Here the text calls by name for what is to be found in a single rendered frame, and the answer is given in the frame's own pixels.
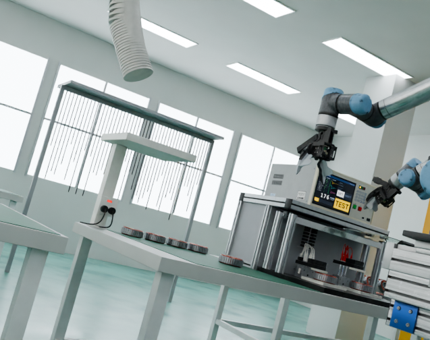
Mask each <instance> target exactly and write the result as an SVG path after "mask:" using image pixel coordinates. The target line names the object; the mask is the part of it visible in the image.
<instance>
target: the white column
mask: <svg viewBox="0 0 430 340"><path fill-rule="evenodd" d="M413 85H415V83H414V82H412V81H410V80H408V79H405V78H403V77H402V76H399V75H398V74H394V75H388V76H374V77H369V78H366V81H365V87H364V90H363V94H367V95H369V96H370V99H371V100H372V104H374V103H376V102H379V101H380V100H383V99H385V98H387V97H389V96H391V95H393V94H395V93H397V92H400V91H402V90H404V89H406V88H408V87H411V86H413ZM415 109H416V107H415V108H413V109H410V110H408V111H405V112H403V113H401V114H399V115H396V116H394V117H392V118H389V119H387V121H386V123H385V124H384V125H383V126H382V127H381V128H372V127H369V126H367V125H366V124H365V123H363V122H362V121H360V120H359V119H356V123H355V126H354V131H353V135H352V140H351V143H350V148H349V151H348V157H347V160H346V165H345V168H344V175H347V176H350V177H353V178H355V179H358V180H361V181H363V182H365V183H368V184H371V185H373V186H376V187H380V186H381V185H380V184H379V185H378V184H376V183H374V181H372V179H373V177H380V178H381V179H382V180H383V181H386V182H388V180H389V179H390V177H391V176H392V175H393V174H395V173H396V172H397V171H398V170H399V169H401V168H402V165H403V161H404V156H405V152H406V147H407V144H408V138H409V135H410V129H411V126H412V120H413V117H414V112H415ZM393 205H394V204H392V205H391V206H390V207H389V208H388V207H384V206H383V205H382V204H379V205H378V211H376V212H375V213H374V217H373V222H372V226H374V227H378V228H380V229H384V230H386V231H387V230H388V227H389V221H390V217H391V214H392V209H393ZM376 253H377V248H375V247H372V246H371V249H370V252H369V258H368V261H367V267H366V270H365V271H366V272H365V275H366V276H367V275H369V276H371V273H372V270H373V265H374V261H375V256H376ZM367 318H368V316H365V315H362V314H355V313H352V312H346V311H342V310H336V309H333V308H327V307H323V306H318V305H314V304H312V306H311V311H310V314H309V318H308V322H307V326H306V332H308V333H310V334H312V335H318V336H322V337H329V338H333V339H341V340H362V339H363V336H364V332H365V327H366V323H367Z"/></svg>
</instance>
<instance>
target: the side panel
mask: <svg viewBox="0 0 430 340"><path fill-rule="evenodd" d="M270 208H271V206H270V205H264V204H256V203H251V202H243V201H238V205H237V208H236V213H235V216H234V221H233V223H232V228H231V231H230V236H229V239H228V242H227V247H226V250H225V255H228V256H232V257H235V258H240V259H243V261H244V262H243V266H246V267H248V268H252V269H254V270H258V268H259V267H258V266H256V264H257V259H258V256H259V251H260V248H261V244H262V240H263V236H264V232H265V228H266V224H267V219H268V216H269V211H270Z"/></svg>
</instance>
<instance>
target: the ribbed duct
mask: <svg viewBox="0 0 430 340"><path fill-rule="evenodd" d="M109 2H110V4H109V24H110V26H109V30H110V33H111V37H112V40H113V44H114V47H115V52H116V54H117V58H118V61H119V66H120V68H121V71H122V76H123V79H124V80H125V81H127V82H137V81H141V80H144V79H146V78H148V77H149V76H151V75H152V74H153V69H152V66H151V62H150V59H149V55H148V52H147V49H146V45H145V42H144V35H143V31H142V22H141V15H140V0H109Z"/></svg>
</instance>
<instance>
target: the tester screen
mask: <svg viewBox="0 0 430 340"><path fill-rule="evenodd" d="M319 178H320V176H319ZM354 187H355V184H353V183H350V182H347V181H344V180H342V179H339V178H336V177H334V176H331V175H328V176H326V177H325V183H324V184H322V183H321V181H320V180H318V183H317V188H316V191H315V196H314V199H313V202H316V203H318V204H322V205H324V206H328V207H330V208H333V209H336V208H334V207H333V206H334V202H335V198H338V199H340V200H344V201H346V202H349V203H351V200H352V199H351V200H347V199H345V198H342V197H339V196H336V195H337V192H338V190H340V191H343V192H345V193H348V194H351V195H353V191H354ZM321 193H324V194H327V195H329V200H326V199H324V198H321V197H320V195H321ZM315 197H316V198H320V199H322V200H326V201H328V202H331V203H333V204H332V206H330V205H328V204H324V203H322V202H318V201H316V200H315ZM336 210H339V209H336ZM339 211H342V210H339ZM342 212H344V213H348V212H345V211H342Z"/></svg>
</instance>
